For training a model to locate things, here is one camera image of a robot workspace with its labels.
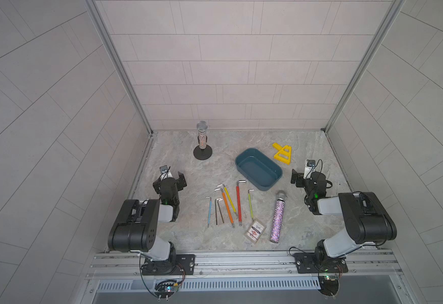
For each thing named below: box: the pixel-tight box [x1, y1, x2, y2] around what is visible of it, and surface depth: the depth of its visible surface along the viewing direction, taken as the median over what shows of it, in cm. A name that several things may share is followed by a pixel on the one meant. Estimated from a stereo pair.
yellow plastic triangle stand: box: [272, 142, 292, 166], surface depth 107 cm
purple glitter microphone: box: [269, 190, 288, 244], surface depth 82 cm
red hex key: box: [236, 179, 247, 227], surface depth 89 cm
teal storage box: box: [235, 148, 283, 192], surface depth 101 cm
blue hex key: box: [205, 196, 213, 228], surface depth 87 cm
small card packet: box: [243, 219, 267, 244], surface depth 80 cm
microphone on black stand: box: [193, 120, 213, 161], surface depth 105 cm
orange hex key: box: [213, 187, 235, 228], surface depth 89 cm
